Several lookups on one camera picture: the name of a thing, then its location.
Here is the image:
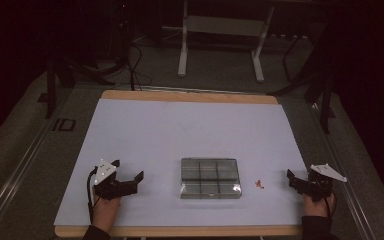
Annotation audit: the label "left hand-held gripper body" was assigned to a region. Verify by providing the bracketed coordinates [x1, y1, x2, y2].
[93, 158, 138, 201]

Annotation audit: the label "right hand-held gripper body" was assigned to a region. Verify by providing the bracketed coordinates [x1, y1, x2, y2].
[297, 162, 348, 203]

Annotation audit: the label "clear plastic compartment box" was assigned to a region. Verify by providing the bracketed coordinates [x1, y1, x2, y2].
[179, 157, 243, 200]

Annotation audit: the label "person's right hand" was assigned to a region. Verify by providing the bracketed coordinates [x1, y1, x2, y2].
[302, 192, 336, 220]

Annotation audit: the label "person's left hand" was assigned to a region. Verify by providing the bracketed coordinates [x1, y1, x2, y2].
[91, 194, 123, 234]

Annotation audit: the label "white table mat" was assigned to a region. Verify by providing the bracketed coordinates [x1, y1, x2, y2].
[53, 98, 309, 228]

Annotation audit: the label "black metal stand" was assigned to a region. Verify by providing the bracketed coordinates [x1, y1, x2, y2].
[37, 54, 117, 120]
[267, 33, 337, 135]

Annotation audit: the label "white metal stand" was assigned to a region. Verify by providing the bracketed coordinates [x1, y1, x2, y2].
[177, 0, 276, 84]

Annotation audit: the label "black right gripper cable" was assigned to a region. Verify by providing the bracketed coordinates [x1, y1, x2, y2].
[324, 191, 338, 218]

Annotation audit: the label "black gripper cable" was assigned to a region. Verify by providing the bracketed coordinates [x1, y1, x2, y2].
[86, 166, 98, 225]
[324, 191, 338, 218]

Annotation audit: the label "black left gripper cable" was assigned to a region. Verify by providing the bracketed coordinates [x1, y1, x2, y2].
[86, 166, 98, 225]

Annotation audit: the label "black floor cables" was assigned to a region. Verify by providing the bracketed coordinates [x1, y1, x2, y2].
[123, 19, 154, 92]

